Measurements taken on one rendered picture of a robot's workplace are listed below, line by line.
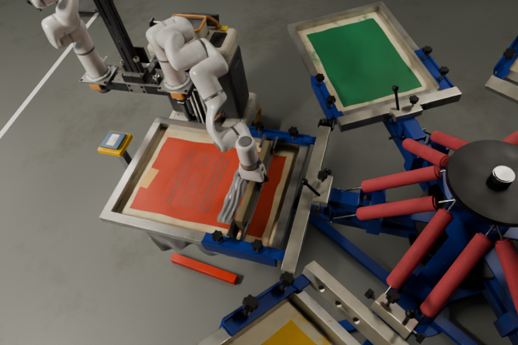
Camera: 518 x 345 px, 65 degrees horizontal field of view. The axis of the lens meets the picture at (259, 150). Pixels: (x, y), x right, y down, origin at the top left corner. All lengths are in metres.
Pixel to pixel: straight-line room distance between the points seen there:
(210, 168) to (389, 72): 1.04
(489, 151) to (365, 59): 1.00
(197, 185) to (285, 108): 1.67
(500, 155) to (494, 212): 0.21
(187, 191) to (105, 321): 1.23
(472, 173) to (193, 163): 1.15
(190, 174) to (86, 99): 2.29
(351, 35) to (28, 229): 2.57
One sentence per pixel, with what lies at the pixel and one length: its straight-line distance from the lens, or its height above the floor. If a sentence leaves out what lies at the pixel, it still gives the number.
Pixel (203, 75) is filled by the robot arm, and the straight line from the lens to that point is 1.50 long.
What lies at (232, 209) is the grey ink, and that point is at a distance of 1.73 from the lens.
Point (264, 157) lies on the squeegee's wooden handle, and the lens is 1.73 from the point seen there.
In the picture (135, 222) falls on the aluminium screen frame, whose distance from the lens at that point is 1.79.
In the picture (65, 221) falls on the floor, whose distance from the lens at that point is 3.27.
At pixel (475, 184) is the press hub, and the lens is 1.41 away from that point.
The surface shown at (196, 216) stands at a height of 0.96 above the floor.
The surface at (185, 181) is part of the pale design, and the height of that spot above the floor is 0.96.
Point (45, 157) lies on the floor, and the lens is 3.74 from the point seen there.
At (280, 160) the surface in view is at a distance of 1.84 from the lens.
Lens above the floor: 2.44
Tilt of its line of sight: 52 degrees down
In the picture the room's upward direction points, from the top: 11 degrees counter-clockwise
